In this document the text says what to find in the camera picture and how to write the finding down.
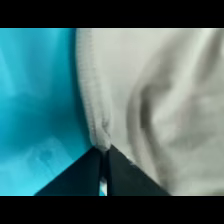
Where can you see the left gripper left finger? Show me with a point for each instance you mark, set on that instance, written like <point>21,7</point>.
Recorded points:
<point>81,178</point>

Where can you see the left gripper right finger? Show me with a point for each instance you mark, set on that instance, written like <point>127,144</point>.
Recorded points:
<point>128,178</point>

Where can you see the orange-brown shirt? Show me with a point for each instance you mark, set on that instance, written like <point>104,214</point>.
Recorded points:
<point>160,100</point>

